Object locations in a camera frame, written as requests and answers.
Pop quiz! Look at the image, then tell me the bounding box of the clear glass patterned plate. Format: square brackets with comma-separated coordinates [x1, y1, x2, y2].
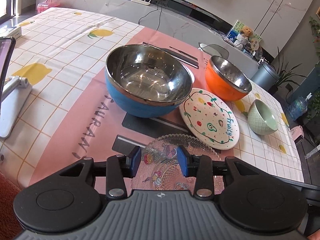
[131, 134, 221, 192]

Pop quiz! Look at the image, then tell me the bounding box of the white fruit pattern plate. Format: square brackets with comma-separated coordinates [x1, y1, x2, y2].
[179, 88, 240, 150]

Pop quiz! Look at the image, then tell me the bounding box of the green ceramic bowl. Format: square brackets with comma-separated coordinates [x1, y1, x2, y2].
[247, 99, 278, 135]

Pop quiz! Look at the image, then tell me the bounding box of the orange steel bowl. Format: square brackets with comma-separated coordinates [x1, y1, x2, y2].
[205, 56, 252, 101]

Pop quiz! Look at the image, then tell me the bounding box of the blue steel bowl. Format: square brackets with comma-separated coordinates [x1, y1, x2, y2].
[105, 44, 193, 118]

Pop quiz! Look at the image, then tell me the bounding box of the lemon checked tablecloth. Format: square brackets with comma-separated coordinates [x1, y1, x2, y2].
[0, 6, 305, 198]

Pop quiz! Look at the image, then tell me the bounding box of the pink space heater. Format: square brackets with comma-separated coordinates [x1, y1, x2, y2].
[290, 126, 304, 145]

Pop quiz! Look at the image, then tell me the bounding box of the grey trash bin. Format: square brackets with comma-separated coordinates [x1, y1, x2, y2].
[251, 62, 279, 90]

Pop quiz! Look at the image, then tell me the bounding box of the blue water jug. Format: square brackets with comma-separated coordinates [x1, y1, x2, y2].
[286, 93, 312, 121]

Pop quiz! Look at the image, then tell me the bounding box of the white round stool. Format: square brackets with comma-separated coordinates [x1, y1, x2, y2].
[199, 42, 229, 60]

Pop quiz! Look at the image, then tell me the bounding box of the tall floor plant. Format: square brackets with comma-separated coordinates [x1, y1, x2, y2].
[268, 48, 306, 95]

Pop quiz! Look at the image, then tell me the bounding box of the teddy bear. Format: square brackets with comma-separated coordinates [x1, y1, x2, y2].
[240, 25, 253, 39]

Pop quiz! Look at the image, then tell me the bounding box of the white marble tv console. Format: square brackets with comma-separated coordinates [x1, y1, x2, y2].
[36, 0, 258, 78]

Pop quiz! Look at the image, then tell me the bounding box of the pink storage box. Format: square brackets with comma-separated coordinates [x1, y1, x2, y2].
[37, 0, 60, 14]

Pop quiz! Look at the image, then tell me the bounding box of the hanging green vine plant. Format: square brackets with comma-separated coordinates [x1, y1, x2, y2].
[309, 16, 319, 56]

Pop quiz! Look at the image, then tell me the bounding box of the black power cable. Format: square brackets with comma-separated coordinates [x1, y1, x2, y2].
[138, 0, 164, 26]

